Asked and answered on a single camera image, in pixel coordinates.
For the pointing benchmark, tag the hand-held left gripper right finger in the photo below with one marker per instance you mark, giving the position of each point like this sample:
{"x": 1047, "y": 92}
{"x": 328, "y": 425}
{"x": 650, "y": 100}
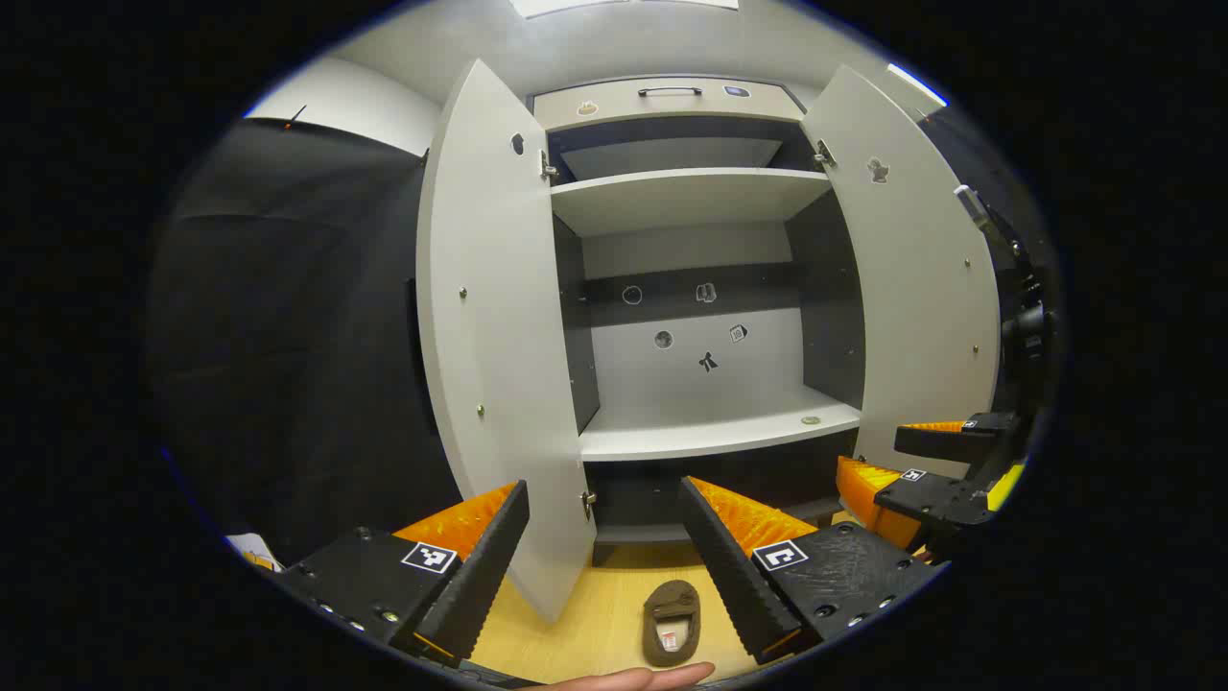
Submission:
{"x": 734, "y": 576}

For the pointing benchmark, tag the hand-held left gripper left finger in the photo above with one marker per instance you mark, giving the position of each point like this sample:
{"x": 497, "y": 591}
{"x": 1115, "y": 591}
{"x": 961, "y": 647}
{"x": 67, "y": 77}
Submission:
{"x": 484, "y": 576}

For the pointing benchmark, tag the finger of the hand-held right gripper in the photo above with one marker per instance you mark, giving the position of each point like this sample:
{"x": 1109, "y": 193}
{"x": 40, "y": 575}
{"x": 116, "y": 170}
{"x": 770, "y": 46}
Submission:
{"x": 945, "y": 441}
{"x": 935, "y": 494}

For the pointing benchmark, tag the brown fuzzy shoe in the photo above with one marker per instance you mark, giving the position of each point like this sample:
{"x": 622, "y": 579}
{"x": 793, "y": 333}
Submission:
{"x": 672, "y": 624}

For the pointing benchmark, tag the grey shoe cabinet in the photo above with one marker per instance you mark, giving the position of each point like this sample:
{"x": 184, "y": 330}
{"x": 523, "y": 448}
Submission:
{"x": 710, "y": 427}

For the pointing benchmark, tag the cabinet drawer front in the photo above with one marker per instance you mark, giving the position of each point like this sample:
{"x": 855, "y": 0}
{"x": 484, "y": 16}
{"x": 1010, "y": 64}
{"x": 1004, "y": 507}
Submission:
{"x": 758, "y": 104}

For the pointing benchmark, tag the white printed paper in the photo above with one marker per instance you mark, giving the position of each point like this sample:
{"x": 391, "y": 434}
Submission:
{"x": 254, "y": 552}

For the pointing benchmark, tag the ceiling light panel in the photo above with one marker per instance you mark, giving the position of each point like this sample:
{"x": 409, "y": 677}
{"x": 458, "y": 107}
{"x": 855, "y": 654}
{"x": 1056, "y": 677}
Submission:
{"x": 916, "y": 83}

